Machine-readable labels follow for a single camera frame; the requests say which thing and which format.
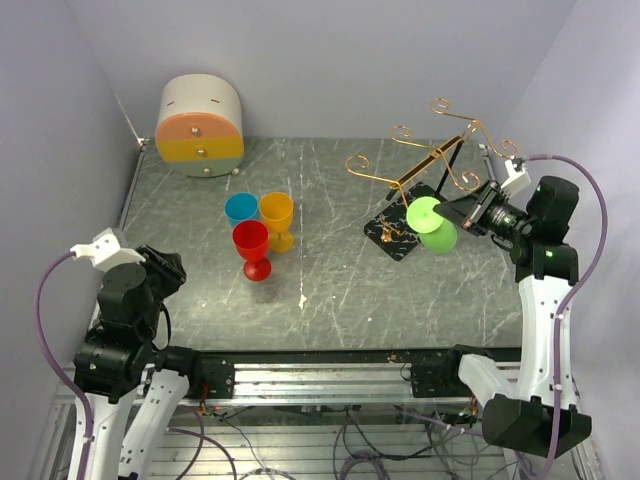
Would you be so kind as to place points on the round three-drawer cabinet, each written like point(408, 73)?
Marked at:
point(199, 129)

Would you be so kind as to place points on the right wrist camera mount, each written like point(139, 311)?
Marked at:
point(518, 177)

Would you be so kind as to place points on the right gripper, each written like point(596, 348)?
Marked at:
point(458, 210)

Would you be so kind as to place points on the aluminium rail frame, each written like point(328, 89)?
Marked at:
point(321, 378)

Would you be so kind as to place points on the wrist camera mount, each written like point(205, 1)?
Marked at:
point(518, 177)
point(107, 250)

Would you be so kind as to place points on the red wine glass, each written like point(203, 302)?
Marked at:
point(251, 239)

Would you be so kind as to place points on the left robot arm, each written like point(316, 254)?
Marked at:
point(129, 389)

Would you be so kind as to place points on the gold wine glass rack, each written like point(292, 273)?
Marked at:
point(389, 229)

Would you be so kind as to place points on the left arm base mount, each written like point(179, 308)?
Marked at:
point(209, 377)

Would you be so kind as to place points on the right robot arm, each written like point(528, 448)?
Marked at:
point(538, 413)

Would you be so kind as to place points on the green wine glass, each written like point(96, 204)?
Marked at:
point(437, 234)

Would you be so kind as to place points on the blue wine glass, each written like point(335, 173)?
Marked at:
point(241, 207)

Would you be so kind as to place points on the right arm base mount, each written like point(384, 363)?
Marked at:
point(435, 374)

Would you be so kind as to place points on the orange wine glass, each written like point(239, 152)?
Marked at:
point(276, 210)

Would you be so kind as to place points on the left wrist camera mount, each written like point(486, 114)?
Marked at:
point(107, 250)

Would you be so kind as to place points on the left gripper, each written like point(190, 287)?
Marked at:
point(168, 265)

